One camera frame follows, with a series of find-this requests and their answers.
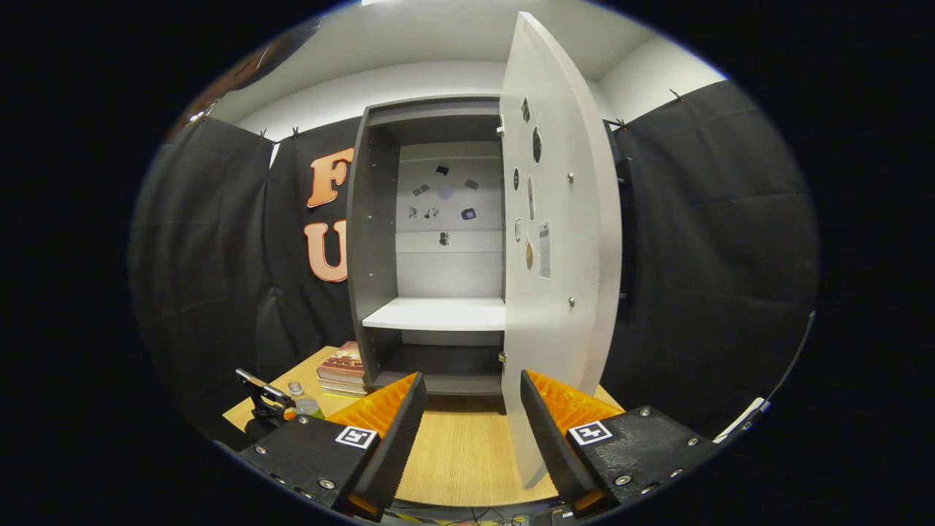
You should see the clear plastic bottle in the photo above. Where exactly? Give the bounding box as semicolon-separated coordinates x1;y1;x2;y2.
287;380;324;419

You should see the beige cabinet door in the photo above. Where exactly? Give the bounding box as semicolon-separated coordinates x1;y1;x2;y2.
499;11;623;489

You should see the white flat panel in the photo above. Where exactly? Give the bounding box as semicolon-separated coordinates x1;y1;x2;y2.
712;398;766;444

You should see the black backdrop cloth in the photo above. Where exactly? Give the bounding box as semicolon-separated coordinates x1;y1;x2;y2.
128;79;819;446

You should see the dark grey cabinet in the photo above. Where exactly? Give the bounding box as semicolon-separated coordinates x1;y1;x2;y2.
346;95;512;416

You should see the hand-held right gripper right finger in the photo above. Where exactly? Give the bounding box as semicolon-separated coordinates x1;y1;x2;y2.
520;369;720;519

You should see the brown cover book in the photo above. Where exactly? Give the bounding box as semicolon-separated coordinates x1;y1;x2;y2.
316;341;366;384

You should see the white cabinet shelf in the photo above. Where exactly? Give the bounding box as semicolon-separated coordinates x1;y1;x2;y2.
362;296;506;332

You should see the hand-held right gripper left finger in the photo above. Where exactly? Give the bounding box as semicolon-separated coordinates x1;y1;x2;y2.
237;371;427;521

